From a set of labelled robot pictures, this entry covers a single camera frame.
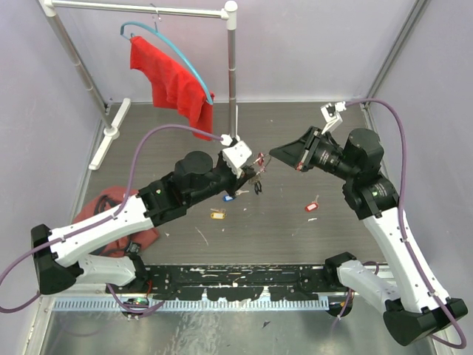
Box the red shirt on hanger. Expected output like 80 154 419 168
130 36 213 133

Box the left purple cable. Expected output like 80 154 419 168
0 124 232 336

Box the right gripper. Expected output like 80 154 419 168
270 125 357 182

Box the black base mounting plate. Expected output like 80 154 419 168
112 264 336 302

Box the white slotted cable duct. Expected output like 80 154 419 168
52 296 330 312

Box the maroon shirt on table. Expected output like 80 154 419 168
72 186 160 257

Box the blue clothes hanger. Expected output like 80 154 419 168
120 20 214 105

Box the wire keyring with keys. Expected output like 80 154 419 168
248 153 272 195

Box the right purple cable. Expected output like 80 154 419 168
330 98 466 348

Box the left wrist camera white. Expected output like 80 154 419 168
220 135 252 176

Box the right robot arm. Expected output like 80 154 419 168
270 126 468 346

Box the small key red tag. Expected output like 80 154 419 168
253 152 266 172

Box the key with yellow tag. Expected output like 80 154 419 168
210 209 226 220

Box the key with blue tag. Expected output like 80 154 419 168
222 190 249 203

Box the purple cable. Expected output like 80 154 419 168
0 124 232 336
330 98 466 348

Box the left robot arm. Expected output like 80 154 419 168
31 146 256 295

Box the key with red tag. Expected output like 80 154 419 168
304 195 319 212

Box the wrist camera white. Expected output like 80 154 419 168
220 135 252 176
320 101 347 135

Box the metal clothes rack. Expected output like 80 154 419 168
39 1 238 153

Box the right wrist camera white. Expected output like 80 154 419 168
320 101 347 135

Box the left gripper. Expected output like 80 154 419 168
187 151 256 208

